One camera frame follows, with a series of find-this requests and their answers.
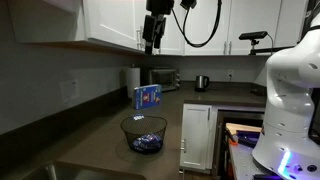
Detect white paper towel roll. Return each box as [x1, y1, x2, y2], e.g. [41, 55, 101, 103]
[126, 68, 140, 98]

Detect steel electric kettle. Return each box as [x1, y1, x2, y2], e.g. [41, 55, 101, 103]
[195, 75, 210, 92]

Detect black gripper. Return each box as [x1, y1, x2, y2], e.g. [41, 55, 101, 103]
[143, 0, 174, 54]

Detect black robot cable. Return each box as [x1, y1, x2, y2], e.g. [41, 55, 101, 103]
[171, 0, 223, 48]

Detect white upper cabinets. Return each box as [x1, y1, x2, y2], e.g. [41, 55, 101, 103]
[8, 0, 308, 56]

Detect blue cereal box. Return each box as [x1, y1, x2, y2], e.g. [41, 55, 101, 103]
[133, 84, 162, 110]

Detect blue sachets in basket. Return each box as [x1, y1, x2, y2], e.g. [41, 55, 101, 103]
[133, 134, 162, 152]

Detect black camera on stand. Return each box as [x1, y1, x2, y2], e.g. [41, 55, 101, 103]
[239, 31, 274, 55]

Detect white lower cabinet door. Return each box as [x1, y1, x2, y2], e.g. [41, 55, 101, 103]
[180, 104, 211, 170]

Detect black wire mesh basket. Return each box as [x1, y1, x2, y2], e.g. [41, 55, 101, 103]
[120, 115, 167, 154]

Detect orange black clamp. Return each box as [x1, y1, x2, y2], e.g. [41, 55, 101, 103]
[226, 129, 238, 146]

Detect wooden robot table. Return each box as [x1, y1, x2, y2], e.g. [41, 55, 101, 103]
[226, 123, 261, 135]

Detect silver toaster oven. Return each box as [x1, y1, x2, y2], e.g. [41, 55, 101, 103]
[148, 69, 180, 92]

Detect blue sachet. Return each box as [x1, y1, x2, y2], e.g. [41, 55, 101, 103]
[132, 114, 144, 120]

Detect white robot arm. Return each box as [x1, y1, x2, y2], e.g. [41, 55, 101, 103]
[252, 7, 320, 180]

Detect steel sink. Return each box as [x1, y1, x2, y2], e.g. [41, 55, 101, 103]
[22, 162, 147, 180]

